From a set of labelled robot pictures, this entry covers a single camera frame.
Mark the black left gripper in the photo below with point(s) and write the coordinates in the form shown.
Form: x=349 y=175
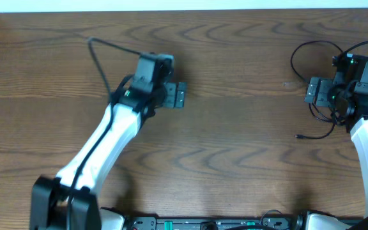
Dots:
x=172 y=101

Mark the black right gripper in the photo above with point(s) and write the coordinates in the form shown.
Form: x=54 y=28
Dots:
x=322 y=98

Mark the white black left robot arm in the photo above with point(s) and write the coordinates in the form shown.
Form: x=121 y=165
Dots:
x=70 y=199

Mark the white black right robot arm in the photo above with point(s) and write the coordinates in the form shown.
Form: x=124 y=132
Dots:
x=347 y=98

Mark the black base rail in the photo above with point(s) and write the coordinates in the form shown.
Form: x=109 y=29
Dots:
x=270 y=219

